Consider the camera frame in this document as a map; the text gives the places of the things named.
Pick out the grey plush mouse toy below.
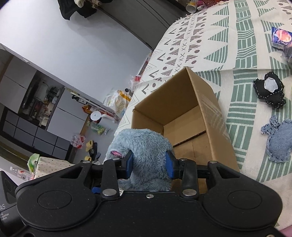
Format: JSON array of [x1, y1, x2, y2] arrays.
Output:
[[104, 129, 173, 191]]

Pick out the blue denim fabric toy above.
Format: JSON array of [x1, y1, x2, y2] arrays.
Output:
[[260, 115, 292, 163]]

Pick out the black fabric pouch toy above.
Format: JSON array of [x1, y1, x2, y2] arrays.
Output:
[[253, 72, 286, 109]]

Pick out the blue tissue packet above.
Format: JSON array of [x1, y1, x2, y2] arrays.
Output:
[[271, 27, 292, 49]]

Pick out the black items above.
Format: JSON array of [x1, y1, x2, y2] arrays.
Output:
[[283, 45, 292, 63]]

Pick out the white electric kettle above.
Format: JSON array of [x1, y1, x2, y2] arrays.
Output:
[[90, 111, 107, 123]]

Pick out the brown cardboard box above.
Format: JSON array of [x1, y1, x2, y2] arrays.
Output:
[[132, 67, 239, 194]]

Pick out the dotted tablecloth table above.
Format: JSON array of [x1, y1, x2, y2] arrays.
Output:
[[27, 154, 73, 180]]

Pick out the yellow white bag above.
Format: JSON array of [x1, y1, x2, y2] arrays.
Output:
[[103, 89, 132, 119]]

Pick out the patterned cream green blanket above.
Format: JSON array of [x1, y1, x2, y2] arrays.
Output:
[[117, 1, 291, 230]]

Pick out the hanging dark clothes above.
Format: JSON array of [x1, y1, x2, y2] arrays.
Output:
[[58, 0, 112, 20]]

